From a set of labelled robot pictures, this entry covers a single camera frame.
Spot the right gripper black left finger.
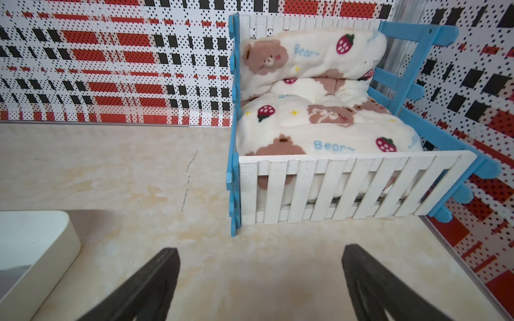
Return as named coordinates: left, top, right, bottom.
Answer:
left=80, top=247, right=181, bottom=320

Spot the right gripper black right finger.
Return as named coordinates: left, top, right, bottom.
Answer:
left=341, top=244, right=450, bottom=320

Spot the white storage tray box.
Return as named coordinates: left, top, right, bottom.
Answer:
left=1, top=211, right=81, bottom=320

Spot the blue white toy crib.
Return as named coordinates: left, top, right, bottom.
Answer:
left=226, top=21, right=501, bottom=234

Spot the bear print blanket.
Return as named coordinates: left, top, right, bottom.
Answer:
left=236, top=78, right=422, bottom=156

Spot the bear print pillow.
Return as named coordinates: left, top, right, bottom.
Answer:
left=240, top=28, right=387, bottom=100

